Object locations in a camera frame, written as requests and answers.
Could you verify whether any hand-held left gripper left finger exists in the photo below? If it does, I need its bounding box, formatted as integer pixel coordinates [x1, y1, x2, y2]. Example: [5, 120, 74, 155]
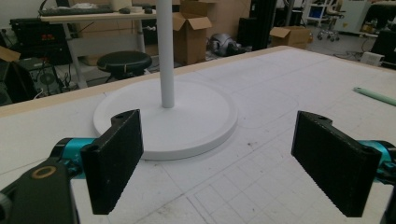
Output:
[49, 108, 145, 216]

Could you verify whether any white small box device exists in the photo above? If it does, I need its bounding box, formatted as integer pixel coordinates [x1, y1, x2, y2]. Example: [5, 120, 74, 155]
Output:
[360, 51, 386, 67]

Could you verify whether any black equipment case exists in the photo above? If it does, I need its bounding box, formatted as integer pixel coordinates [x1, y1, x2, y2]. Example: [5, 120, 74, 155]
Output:
[8, 18, 73, 66]

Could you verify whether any large cardboard box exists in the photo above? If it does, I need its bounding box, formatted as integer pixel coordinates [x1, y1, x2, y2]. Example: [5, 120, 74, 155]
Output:
[179, 0, 252, 40]

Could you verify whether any light wooden desk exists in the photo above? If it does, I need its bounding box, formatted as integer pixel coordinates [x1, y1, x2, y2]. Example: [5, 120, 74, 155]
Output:
[39, 8, 158, 90]

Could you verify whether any grey helmet-like device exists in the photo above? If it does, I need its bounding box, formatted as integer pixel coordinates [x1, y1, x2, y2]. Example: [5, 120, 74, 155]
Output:
[207, 33, 247, 58]

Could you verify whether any wheeled office chair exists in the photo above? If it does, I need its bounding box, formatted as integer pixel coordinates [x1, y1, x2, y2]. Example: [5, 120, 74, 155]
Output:
[317, 0, 347, 43]

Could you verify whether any light green stick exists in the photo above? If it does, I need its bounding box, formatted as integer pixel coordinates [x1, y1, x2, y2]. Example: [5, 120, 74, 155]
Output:
[353, 86, 396, 107]

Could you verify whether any low open cardboard box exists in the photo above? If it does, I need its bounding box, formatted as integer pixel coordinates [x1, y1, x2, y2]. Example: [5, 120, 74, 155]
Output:
[269, 25, 312, 49]

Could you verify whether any black tall cabinet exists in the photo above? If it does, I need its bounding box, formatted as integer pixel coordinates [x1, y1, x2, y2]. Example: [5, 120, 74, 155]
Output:
[237, 0, 277, 51]

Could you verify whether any white round stand with pole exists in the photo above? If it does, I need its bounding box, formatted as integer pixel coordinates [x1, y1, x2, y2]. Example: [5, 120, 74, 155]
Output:
[92, 0, 239, 161]

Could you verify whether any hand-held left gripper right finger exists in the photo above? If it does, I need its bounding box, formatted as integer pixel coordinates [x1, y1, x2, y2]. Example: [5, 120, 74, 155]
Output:
[290, 110, 396, 218]

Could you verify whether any open tall cardboard box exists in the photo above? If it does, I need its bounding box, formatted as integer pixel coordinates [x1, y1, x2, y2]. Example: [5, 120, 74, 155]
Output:
[172, 11, 213, 66]

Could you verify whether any black round stool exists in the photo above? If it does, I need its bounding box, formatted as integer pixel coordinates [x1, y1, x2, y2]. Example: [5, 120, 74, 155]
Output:
[96, 50, 153, 82]

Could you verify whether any black keyboard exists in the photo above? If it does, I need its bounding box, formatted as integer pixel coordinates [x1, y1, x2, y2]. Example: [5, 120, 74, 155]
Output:
[38, 7, 115, 17]

